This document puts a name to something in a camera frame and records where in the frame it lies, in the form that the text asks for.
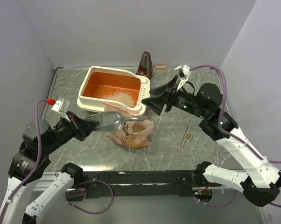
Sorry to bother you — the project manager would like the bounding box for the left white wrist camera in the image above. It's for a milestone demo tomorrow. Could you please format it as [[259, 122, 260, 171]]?
[[51, 98, 70, 122]]

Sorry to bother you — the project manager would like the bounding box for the brown wooden metronome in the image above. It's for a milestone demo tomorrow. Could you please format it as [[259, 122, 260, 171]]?
[[136, 51, 153, 80]]

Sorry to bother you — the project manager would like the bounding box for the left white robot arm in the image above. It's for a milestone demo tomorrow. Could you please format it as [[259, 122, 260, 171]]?
[[0, 112, 99, 224]]

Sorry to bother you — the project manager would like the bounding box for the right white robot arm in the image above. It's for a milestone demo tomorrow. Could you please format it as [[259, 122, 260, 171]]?
[[141, 76, 281, 207]]

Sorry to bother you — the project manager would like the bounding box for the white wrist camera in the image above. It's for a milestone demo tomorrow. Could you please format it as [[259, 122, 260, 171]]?
[[51, 98, 70, 122], [175, 64, 192, 90]]

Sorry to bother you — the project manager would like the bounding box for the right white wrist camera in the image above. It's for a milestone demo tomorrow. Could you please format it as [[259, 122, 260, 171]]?
[[175, 64, 192, 90]]

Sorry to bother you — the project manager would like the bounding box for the small wooden block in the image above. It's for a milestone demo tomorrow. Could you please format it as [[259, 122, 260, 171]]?
[[155, 65, 167, 69]]

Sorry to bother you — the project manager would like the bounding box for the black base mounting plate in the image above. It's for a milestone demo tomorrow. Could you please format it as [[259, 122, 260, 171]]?
[[71, 170, 208, 199]]

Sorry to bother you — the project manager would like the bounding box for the white orange litter box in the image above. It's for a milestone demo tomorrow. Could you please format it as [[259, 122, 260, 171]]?
[[77, 66, 150, 115]]

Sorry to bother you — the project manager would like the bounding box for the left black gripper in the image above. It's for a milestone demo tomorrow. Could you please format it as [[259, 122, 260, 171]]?
[[42, 110, 100, 154]]

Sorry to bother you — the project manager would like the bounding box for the wooden ruler with crown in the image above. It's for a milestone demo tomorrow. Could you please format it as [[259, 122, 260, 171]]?
[[179, 125, 192, 148]]

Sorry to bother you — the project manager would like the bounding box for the clean litter pile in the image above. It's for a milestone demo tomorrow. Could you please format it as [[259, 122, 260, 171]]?
[[103, 91, 135, 107]]

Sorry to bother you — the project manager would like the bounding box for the silver metal scoop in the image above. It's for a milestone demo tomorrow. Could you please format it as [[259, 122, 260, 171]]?
[[85, 111, 147, 132]]

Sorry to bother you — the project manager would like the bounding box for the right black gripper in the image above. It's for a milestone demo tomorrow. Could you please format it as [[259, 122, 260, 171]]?
[[141, 74, 207, 119]]

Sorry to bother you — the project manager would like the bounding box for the peach cat litter bag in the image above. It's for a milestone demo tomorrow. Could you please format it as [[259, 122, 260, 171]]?
[[103, 101, 154, 149]]

